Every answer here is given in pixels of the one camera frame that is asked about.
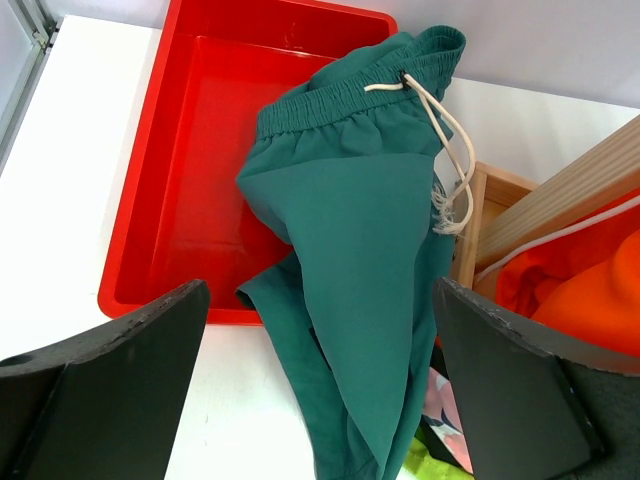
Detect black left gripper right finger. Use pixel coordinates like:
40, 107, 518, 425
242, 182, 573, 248
433, 278, 639, 479

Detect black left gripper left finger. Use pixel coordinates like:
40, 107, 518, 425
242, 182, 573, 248
1, 280, 210, 479

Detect pink patterned shorts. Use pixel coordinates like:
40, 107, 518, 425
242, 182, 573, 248
422, 367, 473, 474

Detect black shorts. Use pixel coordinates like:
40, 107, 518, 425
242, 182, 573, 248
420, 344, 460, 467

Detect lime green shorts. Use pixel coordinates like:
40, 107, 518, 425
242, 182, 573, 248
403, 438, 468, 480

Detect teal drawstring shorts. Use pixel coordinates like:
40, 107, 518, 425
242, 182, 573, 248
237, 26, 466, 479

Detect orange shorts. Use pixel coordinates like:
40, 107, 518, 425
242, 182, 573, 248
479, 191, 639, 356

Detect red plastic bin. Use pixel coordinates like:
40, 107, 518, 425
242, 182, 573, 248
98, 1, 397, 326

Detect wooden clothes rack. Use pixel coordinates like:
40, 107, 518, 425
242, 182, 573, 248
451, 117, 639, 298

